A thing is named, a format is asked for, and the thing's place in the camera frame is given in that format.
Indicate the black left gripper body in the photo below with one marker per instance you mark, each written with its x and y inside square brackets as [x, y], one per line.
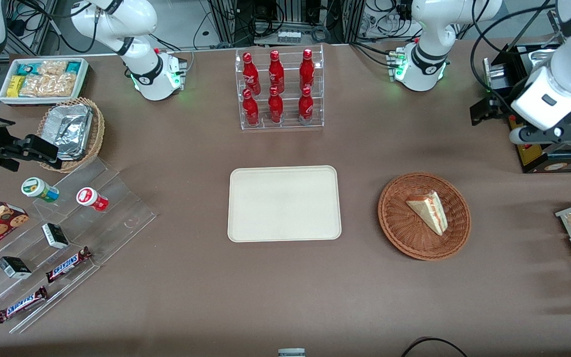
[504, 98]

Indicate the triangular sandwich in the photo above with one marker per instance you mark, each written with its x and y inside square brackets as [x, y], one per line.
[429, 210]

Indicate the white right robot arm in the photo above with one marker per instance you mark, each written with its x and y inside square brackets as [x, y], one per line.
[137, 29]

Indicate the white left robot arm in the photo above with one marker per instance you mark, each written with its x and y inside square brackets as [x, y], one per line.
[431, 29]

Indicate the oval tan wicker basket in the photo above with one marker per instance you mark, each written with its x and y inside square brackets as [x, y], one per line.
[97, 134]

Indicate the round brown wicker basket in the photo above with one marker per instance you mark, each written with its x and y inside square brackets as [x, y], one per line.
[404, 233]

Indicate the cream rectangular tray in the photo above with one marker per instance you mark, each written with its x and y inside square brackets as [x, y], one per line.
[284, 203]

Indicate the silver foil packets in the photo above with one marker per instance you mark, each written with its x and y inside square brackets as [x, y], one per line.
[70, 131]

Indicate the green lid snack cup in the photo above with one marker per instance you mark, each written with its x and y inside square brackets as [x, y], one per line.
[37, 188]

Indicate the white snack bin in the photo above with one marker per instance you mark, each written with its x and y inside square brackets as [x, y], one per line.
[5, 99]

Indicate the red lid snack cup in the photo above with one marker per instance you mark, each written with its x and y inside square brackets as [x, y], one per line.
[89, 197]

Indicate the yellow snack packet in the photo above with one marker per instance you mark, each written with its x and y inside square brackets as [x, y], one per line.
[16, 86]

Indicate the clear rice cracker bag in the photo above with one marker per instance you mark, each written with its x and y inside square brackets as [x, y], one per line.
[52, 67]
[50, 85]

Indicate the black machine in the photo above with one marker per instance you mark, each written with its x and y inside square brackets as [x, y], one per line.
[563, 156]

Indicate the teal snack packet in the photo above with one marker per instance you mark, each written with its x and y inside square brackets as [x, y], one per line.
[74, 68]
[28, 68]

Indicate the small black box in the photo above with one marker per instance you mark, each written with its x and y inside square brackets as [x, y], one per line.
[55, 236]
[14, 267]

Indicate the clear acrylic tiered shelf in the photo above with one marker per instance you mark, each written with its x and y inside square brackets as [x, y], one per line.
[117, 218]

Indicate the Snickers chocolate bar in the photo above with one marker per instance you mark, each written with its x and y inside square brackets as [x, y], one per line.
[67, 265]
[22, 305]

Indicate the red cola bottle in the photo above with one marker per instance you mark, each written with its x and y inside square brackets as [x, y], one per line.
[251, 74]
[307, 70]
[306, 106]
[276, 72]
[275, 107]
[251, 109]

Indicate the clear acrylic bottle rack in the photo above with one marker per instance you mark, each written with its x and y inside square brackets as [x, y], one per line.
[290, 124]

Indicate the white power strip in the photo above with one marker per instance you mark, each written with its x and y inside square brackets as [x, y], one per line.
[289, 36]

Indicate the small grey object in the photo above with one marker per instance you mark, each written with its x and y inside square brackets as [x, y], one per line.
[291, 353]

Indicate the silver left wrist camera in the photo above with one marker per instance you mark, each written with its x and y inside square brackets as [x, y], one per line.
[531, 135]

